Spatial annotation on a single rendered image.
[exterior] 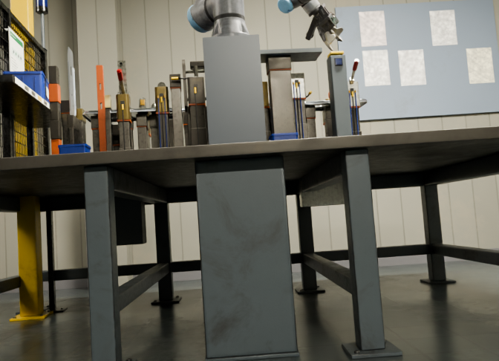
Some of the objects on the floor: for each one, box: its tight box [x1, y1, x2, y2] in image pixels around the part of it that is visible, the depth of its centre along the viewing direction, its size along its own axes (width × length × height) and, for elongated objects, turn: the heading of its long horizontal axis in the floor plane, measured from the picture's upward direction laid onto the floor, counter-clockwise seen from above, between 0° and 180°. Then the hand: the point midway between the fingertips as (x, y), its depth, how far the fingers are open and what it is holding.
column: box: [195, 156, 299, 361], centre depth 191 cm, size 31×31×66 cm
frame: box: [0, 149, 499, 361], centre depth 247 cm, size 256×161×66 cm
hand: (336, 47), depth 251 cm, fingers open, 14 cm apart
